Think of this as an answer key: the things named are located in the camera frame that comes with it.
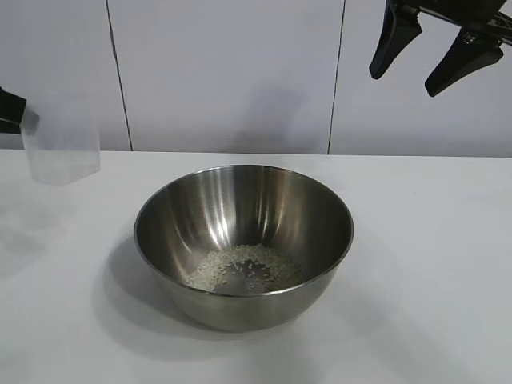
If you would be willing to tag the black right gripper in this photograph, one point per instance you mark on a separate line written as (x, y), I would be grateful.
(460, 12)

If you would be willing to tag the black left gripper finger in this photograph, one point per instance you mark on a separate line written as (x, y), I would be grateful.
(12, 105)
(10, 126)

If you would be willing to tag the clear plastic measuring cup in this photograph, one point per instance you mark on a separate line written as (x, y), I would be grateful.
(64, 152)

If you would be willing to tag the stainless steel mixing bowl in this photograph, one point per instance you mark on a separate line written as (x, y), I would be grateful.
(224, 224)

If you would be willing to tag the white rice grains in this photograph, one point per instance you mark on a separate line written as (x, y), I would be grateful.
(248, 260)

